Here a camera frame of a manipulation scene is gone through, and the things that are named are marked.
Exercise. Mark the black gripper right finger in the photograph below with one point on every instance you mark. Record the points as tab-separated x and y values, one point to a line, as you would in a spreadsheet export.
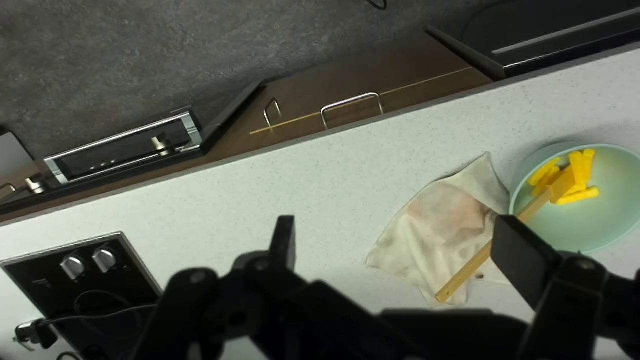
562	288

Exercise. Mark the yellow plastic fries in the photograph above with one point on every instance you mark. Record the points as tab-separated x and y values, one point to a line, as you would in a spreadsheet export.
567	179

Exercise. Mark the black oven front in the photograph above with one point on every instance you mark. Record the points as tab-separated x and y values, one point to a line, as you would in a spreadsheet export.
514	37

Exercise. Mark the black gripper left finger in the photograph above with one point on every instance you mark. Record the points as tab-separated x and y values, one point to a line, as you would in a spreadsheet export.
269	277

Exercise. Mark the black stove cooktop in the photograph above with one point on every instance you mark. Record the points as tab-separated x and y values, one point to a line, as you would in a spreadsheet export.
96	295

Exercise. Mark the mint green bowl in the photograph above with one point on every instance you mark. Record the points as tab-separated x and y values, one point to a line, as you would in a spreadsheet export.
583	222

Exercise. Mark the brown lower cabinet drawers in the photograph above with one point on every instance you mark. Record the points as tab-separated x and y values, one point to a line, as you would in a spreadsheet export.
344	92

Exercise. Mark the black dishwasher front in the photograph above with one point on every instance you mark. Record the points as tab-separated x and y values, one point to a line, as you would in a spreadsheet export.
79	71

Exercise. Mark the stained white cloth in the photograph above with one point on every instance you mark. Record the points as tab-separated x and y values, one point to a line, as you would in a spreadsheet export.
436	232

